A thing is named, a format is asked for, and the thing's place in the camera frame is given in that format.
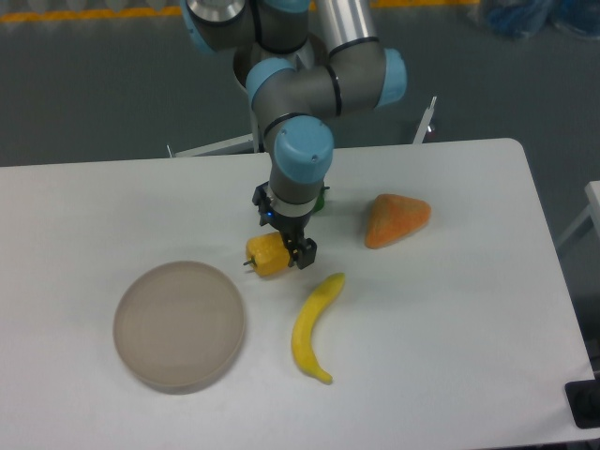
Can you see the blue plastic bag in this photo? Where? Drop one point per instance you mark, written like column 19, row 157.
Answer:
column 515, row 19

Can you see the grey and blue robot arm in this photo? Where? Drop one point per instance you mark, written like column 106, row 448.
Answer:
column 291, row 95

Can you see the yellow banana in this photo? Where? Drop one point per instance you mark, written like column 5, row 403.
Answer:
column 307, row 320

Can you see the green bell pepper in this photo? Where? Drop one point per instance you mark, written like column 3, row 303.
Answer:
column 320, row 202

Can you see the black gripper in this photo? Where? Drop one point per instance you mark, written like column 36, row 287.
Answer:
column 290, row 220

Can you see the black device at table edge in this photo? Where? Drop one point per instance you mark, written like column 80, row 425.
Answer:
column 583, row 399

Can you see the yellow bell pepper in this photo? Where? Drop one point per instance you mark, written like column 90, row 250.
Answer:
column 267, row 255

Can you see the white furniture at right edge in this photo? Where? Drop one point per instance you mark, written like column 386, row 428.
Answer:
column 587, row 220

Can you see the orange triangular bread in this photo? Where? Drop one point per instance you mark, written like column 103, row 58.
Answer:
column 393, row 217

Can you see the beige round plate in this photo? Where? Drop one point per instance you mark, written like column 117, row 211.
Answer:
column 180, row 326

